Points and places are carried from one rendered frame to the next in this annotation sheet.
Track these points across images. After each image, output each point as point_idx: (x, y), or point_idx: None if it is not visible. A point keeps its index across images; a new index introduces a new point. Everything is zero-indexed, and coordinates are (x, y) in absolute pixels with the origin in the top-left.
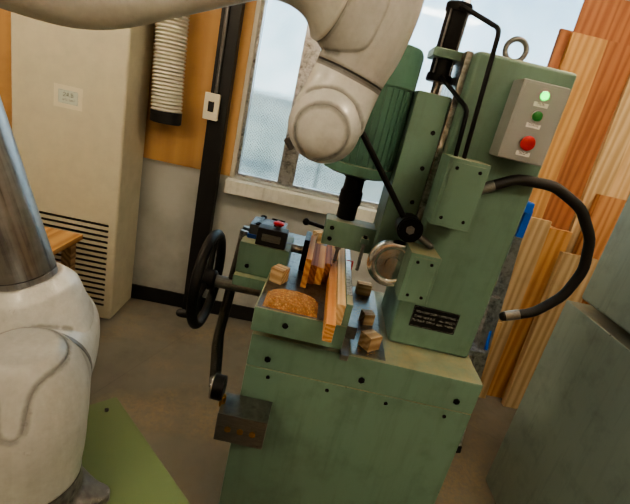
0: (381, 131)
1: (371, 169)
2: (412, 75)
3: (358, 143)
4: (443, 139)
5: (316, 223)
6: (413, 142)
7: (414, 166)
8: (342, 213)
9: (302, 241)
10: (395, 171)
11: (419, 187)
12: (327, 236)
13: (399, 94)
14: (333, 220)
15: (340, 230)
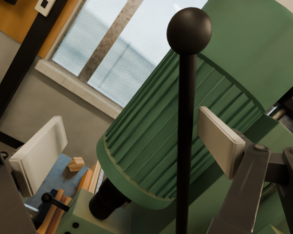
0: (201, 156)
1: (160, 198)
2: (282, 96)
3: (159, 160)
4: (268, 194)
5: (60, 203)
6: (231, 182)
7: (215, 208)
8: (96, 210)
9: (57, 165)
10: (189, 204)
11: (207, 230)
12: (65, 231)
13: (255, 117)
14: (81, 217)
15: (85, 230)
